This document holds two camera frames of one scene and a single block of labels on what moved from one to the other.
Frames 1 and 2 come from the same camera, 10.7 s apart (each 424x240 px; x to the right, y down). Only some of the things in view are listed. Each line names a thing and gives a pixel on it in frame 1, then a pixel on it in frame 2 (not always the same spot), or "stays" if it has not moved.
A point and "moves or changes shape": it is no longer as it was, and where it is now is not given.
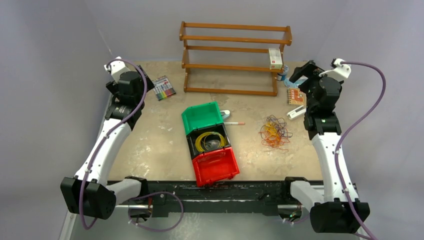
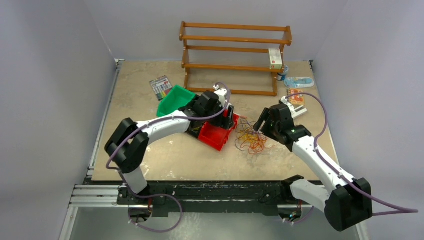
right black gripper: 310,70 to 265,116
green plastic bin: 201,116 moves or changes shape
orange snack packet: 295,96 stays
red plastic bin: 216,166 to 216,137
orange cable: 273,138 moves or changes shape
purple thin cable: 280,123 moves or changes shape
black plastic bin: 207,139 to 194,127
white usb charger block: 296,112 stays
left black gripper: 149,86 to 224,122
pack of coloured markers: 163,88 stays
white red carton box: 275,60 stays
